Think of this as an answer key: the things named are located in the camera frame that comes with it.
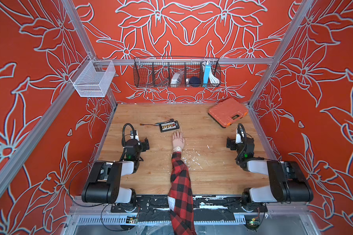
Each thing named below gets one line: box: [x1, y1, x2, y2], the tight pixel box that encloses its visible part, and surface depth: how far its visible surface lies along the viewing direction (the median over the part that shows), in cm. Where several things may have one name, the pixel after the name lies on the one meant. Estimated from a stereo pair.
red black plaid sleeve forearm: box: [168, 151, 198, 235], surface depth 74 cm
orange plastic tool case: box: [207, 97, 249, 129], surface depth 109 cm
